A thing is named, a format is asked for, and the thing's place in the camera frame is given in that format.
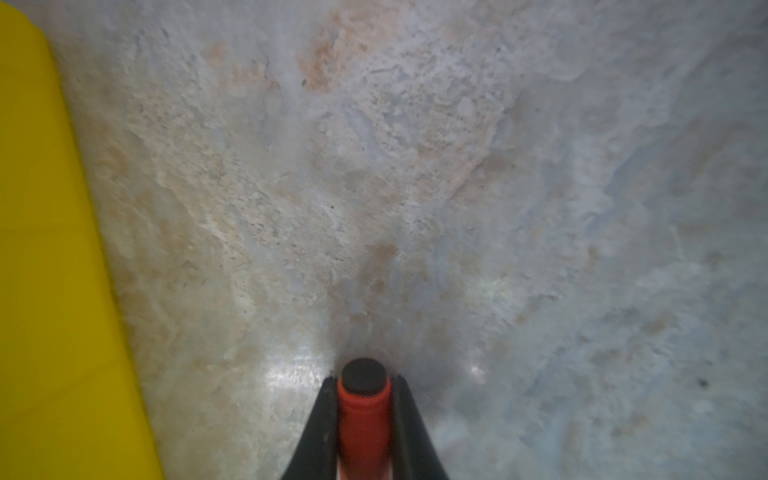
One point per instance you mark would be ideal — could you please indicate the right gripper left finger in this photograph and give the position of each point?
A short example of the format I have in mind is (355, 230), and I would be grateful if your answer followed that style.
(316, 454)

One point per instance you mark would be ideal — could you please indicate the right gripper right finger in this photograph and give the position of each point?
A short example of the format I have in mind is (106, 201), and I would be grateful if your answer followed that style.
(413, 454)

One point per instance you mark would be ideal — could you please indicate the red handled screwdriver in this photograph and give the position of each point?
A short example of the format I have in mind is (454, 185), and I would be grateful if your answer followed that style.
(364, 428)

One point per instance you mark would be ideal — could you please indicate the yellow plastic bin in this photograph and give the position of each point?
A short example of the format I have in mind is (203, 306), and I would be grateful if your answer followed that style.
(70, 404)

